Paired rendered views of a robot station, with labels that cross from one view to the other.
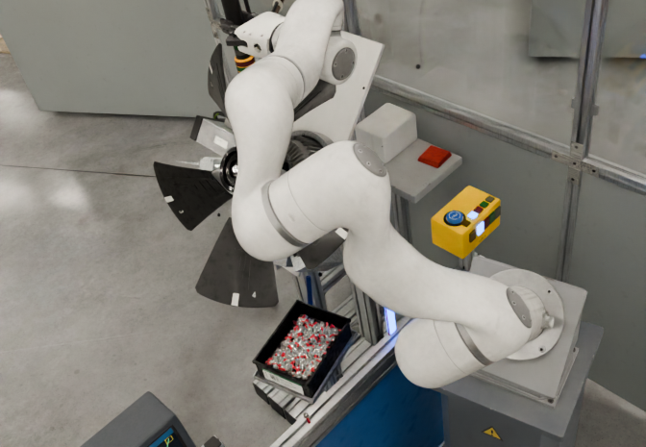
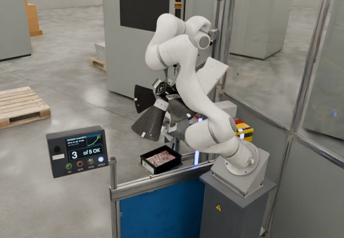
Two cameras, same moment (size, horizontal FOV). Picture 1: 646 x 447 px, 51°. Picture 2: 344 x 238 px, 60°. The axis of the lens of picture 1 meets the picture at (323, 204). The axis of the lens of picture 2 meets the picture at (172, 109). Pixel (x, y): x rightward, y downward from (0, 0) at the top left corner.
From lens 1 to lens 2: 0.62 m
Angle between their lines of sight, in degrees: 18
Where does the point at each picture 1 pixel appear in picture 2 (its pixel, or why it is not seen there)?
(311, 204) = (170, 47)
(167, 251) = (129, 145)
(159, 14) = not seen: hidden behind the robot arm
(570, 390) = (253, 196)
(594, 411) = not seen: outside the picture
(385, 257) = (188, 77)
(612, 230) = (300, 167)
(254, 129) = (162, 25)
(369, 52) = (223, 67)
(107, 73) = (135, 81)
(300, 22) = (193, 20)
